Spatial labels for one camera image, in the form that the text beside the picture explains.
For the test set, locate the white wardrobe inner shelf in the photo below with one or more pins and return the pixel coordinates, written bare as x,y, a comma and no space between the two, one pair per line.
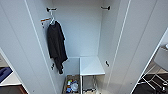
91,66

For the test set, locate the flat white board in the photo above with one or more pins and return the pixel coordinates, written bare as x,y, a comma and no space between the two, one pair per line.
11,79

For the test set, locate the blue plastic object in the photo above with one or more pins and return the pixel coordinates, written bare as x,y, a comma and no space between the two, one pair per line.
4,74

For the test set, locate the blue item in basket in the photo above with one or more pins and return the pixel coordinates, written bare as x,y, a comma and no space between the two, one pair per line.
68,88

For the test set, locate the orange hanger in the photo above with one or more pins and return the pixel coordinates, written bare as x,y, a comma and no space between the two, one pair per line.
45,19

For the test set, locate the black rail bracket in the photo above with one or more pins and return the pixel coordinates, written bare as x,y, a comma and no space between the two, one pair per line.
50,9
105,8

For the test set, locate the white plastic hanger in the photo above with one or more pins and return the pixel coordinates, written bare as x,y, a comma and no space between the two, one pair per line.
52,21

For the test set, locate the tall white wardrobe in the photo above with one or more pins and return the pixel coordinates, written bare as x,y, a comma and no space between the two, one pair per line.
80,30

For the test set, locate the black garment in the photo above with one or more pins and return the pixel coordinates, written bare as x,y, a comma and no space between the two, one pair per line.
56,41

